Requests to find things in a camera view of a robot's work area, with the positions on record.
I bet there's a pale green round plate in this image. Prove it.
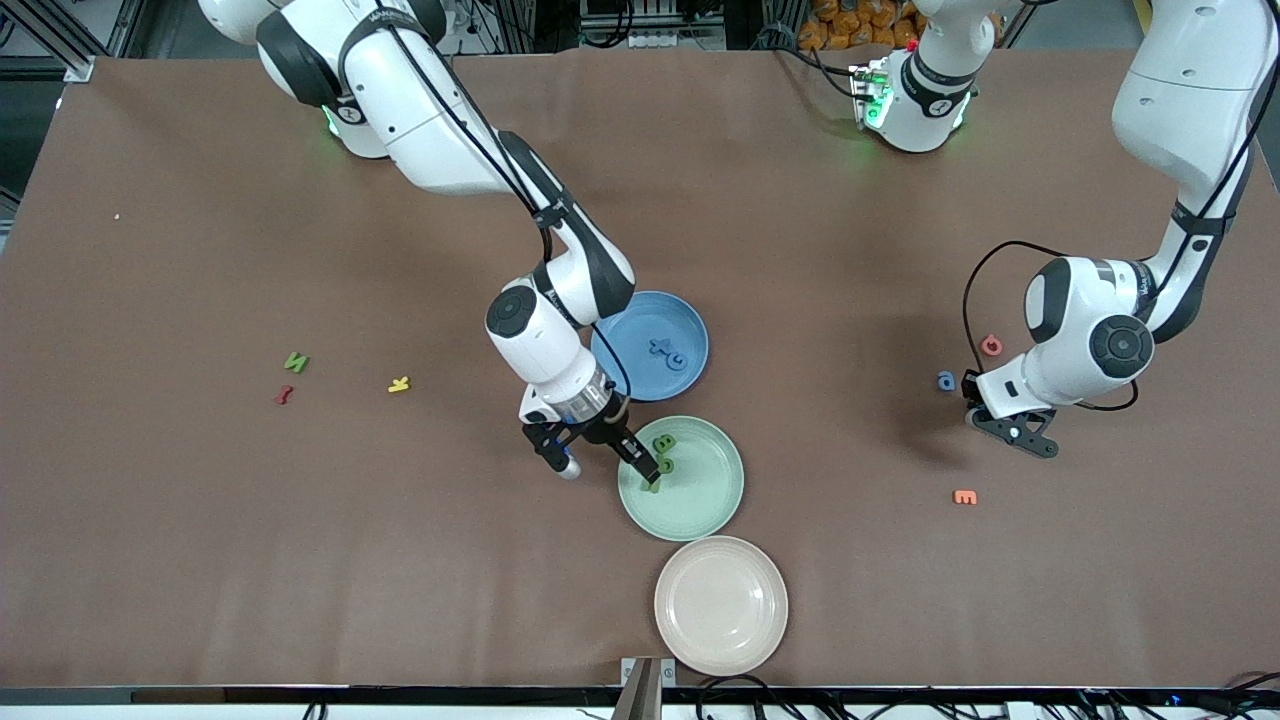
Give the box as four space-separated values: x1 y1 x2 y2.
617 415 746 543

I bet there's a blue round plate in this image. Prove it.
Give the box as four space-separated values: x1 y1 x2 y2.
598 290 710 403

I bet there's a cream round plate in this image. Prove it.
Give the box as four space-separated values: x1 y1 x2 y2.
654 535 790 677

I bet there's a bag of orange items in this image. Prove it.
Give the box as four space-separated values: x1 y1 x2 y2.
800 0 926 51

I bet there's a white power strip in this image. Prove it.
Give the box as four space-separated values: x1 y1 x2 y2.
625 28 726 49

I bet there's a brown table mat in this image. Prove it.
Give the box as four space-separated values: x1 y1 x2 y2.
0 45 1280 691

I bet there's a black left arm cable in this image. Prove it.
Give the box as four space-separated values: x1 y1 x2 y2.
962 0 1280 413

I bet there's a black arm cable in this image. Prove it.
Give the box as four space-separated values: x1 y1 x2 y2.
340 0 633 416
962 0 1280 413

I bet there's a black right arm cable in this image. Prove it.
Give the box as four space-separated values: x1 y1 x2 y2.
340 0 633 416

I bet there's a grey metal bracket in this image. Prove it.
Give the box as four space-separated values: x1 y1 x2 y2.
620 655 677 720

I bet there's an aluminium frame profile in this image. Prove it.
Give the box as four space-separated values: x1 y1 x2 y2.
0 0 96 83

